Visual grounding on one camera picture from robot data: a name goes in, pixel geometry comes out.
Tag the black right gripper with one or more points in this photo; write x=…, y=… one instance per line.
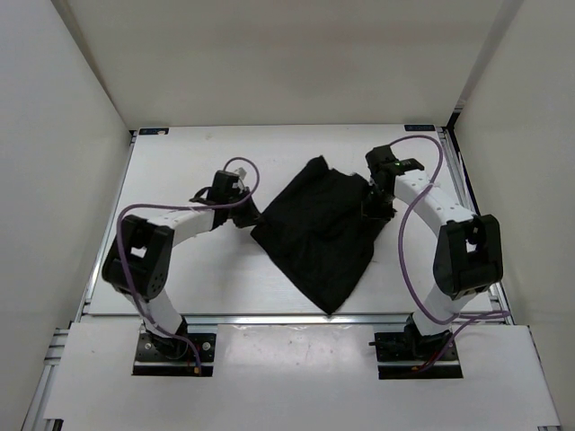
x=367, y=211

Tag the blue label sticker right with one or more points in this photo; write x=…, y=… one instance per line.
x=419, y=128

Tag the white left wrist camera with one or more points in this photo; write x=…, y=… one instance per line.
x=240, y=172

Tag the aluminium table edge rail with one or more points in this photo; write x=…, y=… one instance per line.
x=295, y=319

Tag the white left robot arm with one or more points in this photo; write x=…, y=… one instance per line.
x=139, y=258

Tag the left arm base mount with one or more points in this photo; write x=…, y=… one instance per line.
x=159, y=356

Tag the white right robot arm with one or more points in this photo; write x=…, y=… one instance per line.
x=468, y=254

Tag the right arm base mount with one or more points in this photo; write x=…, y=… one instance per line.
x=409, y=355

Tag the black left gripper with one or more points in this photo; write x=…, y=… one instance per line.
x=251, y=216

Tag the black skirt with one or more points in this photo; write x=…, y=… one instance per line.
x=320, y=232

